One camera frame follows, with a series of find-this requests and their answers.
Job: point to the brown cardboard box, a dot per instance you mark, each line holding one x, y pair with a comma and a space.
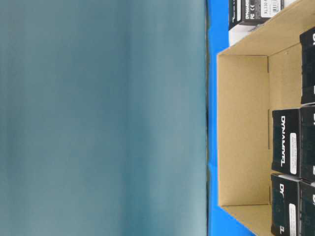
259, 74

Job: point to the blue table cloth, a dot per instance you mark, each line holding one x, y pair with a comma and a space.
220, 223

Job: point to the black box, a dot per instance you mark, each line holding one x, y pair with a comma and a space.
307, 40
294, 142
293, 206
252, 12

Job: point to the black box in tray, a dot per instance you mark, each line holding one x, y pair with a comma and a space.
252, 12

